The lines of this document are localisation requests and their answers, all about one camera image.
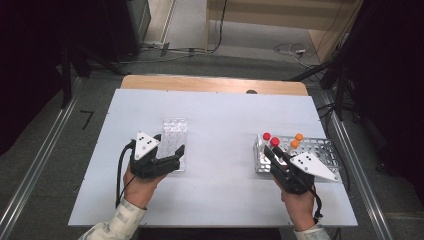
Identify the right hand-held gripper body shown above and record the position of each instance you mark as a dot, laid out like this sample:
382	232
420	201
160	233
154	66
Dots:
310	166

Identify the dark grey cabinet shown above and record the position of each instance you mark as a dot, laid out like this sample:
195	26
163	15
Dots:
138	20

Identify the black metal stand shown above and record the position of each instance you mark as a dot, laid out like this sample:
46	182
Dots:
66	80
340	93

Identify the dark curtain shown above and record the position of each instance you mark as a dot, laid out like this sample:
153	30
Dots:
30	50
393	83

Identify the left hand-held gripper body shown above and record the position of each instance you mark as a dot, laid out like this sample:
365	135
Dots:
146	146

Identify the orange-capped plastic tube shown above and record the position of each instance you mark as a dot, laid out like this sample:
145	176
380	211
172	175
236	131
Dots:
294	144
299	136

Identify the person's left hand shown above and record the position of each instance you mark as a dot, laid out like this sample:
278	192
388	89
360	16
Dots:
140	191

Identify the metal test tube rack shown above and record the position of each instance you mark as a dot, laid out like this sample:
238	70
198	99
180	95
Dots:
320	148

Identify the clear plastic tube rack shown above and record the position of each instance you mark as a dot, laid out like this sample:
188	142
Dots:
173	133

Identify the wooden cabinet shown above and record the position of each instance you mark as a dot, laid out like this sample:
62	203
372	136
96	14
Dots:
266	13

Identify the person's right hand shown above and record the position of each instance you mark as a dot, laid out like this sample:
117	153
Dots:
300	208

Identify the red-capped plastic tube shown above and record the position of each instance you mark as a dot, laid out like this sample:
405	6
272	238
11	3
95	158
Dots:
266	136
274	141

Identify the metal floor rail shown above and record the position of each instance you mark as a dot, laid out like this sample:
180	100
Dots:
36	160
360	166

